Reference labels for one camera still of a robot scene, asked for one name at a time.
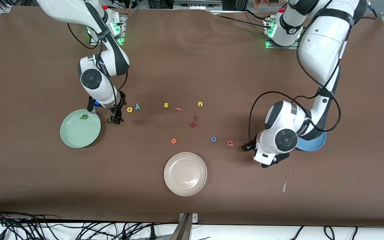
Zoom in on metal camera mounting post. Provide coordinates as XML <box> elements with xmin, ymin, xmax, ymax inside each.
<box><xmin>178</xmin><ymin>213</ymin><xmax>199</xmax><ymax>240</ymax></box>

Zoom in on beige round plate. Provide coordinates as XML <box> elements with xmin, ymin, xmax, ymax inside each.
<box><xmin>164</xmin><ymin>152</ymin><xmax>208</xmax><ymax>197</ymax></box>

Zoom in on orange artificial flowers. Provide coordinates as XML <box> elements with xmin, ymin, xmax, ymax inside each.
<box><xmin>254</xmin><ymin>0</ymin><xmax>287</xmax><ymax>8</ymax></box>

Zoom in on black base power cable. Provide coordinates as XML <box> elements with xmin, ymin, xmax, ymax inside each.
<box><xmin>212</xmin><ymin>12</ymin><xmax>272</xmax><ymax>29</ymax></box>

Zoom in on brown table cover mat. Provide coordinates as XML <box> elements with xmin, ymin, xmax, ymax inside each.
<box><xmin>0</xmin><ymin>6</ymin><xmax>384</xmax><ymax>228</ymax></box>

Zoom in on tangled black floor cables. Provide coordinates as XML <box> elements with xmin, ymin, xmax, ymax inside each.
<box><xmin>0</xmin><ymin>206</ymin><xmax>179</xmax><ymax>240</ymax></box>

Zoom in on light green round plate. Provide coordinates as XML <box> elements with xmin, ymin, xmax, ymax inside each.
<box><xmin>60</xmin><ymin>109</ymin><xmax>101</xmax><ymax>148</ymax></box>

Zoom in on grey power strip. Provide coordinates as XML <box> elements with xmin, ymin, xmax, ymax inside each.
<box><xmin>174</xmin><ymin>0</ymin><xmax>222</xmax><ymax>9</ymax></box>

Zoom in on blue round plate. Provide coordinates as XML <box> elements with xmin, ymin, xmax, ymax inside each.
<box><xmin>295</xmin><ymin>128</ymin><xmax>327</xmax><ymax>152</ymax></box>

